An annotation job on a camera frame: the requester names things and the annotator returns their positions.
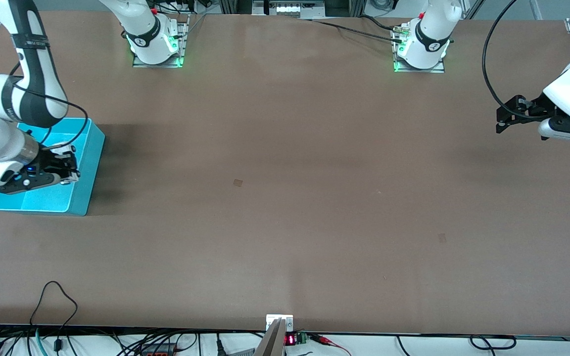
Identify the cyan plastic bin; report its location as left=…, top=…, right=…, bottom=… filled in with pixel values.
left=0, top=117, right=106, bottom=217

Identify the device with white lights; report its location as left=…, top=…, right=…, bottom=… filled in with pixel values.
left=264, top=0, right=325, bottom=16

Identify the white mounting plate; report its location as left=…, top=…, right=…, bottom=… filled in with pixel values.
left=266, top=314, right=294, bottom=332

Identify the red clip lead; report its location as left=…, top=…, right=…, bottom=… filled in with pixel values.
left=310, top=334, right=352, bottom=356

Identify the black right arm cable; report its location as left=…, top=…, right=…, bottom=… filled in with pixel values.
left=10, top=62, right=90, bottom=146

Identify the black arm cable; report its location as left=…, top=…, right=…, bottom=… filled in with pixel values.
left=481, top=0, right=548, bottom=121
left=10, top=62, right=90, bottom=146

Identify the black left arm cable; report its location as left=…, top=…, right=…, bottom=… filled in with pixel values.
left=481, top=0, right=548, bottom=121

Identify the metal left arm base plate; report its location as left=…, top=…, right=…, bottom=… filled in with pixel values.
left=393, top=26, right=445, bottom=74

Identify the thin black looped cable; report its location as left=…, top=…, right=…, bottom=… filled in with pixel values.
left=30, top=281, right=79, bottom=353

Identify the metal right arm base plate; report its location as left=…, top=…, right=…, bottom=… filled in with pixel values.
left=133, top=14, right=190, bottom=68

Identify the thick black base cable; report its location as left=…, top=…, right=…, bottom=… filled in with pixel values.
left=359, top=15, right=409, bottom=33

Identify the teal cable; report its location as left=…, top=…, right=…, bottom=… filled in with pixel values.
left=35, top=327, right=49, bottom=356

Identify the long thin black cable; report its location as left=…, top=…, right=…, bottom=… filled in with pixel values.
left=295, top=18, right=404, bottom=44

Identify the black coiled cable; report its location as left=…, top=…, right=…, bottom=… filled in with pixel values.
left=469, top=335, right=517, bottom=350

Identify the grey aluminium camera pole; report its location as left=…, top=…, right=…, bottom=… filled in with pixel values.
left=254, top=318, right=286, bottom=356

